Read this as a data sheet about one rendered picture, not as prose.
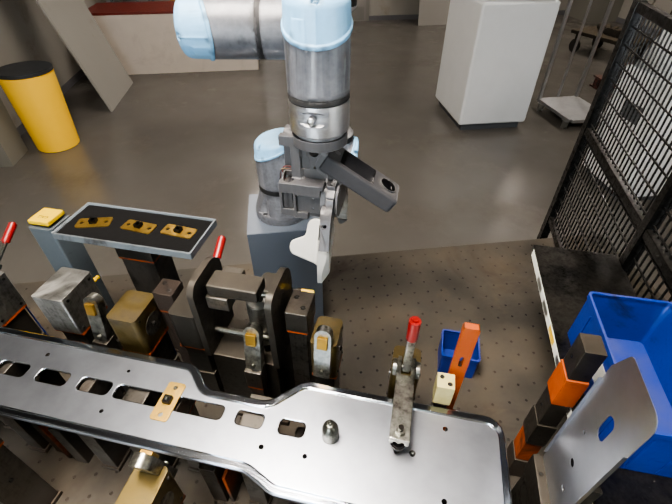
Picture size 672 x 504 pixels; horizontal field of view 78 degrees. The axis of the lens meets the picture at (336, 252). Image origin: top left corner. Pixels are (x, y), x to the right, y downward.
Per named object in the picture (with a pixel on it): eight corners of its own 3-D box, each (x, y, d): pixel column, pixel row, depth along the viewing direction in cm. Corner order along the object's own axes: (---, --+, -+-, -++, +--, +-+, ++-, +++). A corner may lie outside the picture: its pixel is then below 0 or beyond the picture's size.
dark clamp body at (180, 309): (201, 403, 117) (165, 313, 92) (219, 367, 125) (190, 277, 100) (225, 408, 115) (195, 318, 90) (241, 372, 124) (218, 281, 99)
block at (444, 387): (413, 465, 103) (437, 386, 80) (414, 452, 106) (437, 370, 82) (427, 469, 103) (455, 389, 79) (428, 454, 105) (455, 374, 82)
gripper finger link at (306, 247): (289, 277, 61) (296, 215, 60) (328, 283, 60) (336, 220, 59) (283, 280, 58) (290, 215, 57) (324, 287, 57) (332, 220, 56)
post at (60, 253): (91, 335, 134) (25, 227, 106) (106, 317, 140) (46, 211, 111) (112, 339, 133) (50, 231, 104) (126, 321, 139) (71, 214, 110)
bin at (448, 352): (436, 373, 124) (441, 355, 118) (437, 346, 131) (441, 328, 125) (474, 380, 122) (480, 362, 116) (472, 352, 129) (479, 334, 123)
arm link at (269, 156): (261, 169, 117) (254, 123, 108) (308, 169, 117) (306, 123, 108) (254, 192, 107) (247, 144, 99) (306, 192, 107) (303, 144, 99)
